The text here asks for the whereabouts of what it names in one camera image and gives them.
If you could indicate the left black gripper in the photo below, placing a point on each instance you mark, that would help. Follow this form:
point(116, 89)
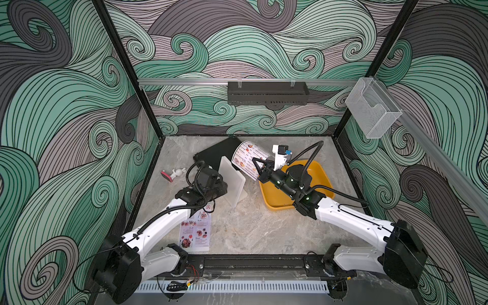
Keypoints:
point(221, 189)

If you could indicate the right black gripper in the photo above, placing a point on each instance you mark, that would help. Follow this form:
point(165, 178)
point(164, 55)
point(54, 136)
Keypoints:
point(264, 171)

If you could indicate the pink dessert menu sheet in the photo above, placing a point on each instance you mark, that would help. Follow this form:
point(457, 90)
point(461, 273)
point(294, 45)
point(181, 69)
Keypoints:
point(195, 232)

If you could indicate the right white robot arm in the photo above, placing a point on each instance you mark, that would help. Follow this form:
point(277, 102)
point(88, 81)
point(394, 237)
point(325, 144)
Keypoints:
point(394, 248)

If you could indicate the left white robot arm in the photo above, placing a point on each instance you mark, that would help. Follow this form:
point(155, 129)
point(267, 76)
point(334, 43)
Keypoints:
point(124, 262)

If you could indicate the yellow plastic tray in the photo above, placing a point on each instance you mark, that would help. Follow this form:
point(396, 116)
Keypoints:
point(307, 189)

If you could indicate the black flat case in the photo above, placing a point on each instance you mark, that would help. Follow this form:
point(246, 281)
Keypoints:
point(213, 154)

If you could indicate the white figurine pink base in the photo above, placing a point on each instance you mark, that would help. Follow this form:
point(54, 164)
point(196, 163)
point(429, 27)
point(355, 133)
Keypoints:
point(174, 174)

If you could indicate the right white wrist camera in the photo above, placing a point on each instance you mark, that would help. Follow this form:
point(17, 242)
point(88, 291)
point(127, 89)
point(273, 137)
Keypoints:
point(282, 156)

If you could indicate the black wall shelf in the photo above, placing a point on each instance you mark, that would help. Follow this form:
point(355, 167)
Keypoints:
point(268, 93)

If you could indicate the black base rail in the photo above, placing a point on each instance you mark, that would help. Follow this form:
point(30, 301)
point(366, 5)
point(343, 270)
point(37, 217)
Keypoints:
point(313, 265)

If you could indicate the back aluminium rail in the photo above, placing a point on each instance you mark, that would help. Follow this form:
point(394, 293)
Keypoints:
point(225, 81)

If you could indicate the aluminium rail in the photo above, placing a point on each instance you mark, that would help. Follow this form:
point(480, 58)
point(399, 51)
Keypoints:
point(432, 133)
point(225, 81)

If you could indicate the white slotted cable duct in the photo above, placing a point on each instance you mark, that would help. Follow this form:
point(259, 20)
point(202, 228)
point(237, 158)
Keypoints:
point(258, 286)

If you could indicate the clear wall brochure holder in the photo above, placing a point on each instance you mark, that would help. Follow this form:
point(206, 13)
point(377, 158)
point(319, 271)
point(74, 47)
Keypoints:
point(373, 107)

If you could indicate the right aluminium rail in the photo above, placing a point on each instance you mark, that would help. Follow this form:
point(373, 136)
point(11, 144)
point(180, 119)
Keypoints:
point(432, 133)

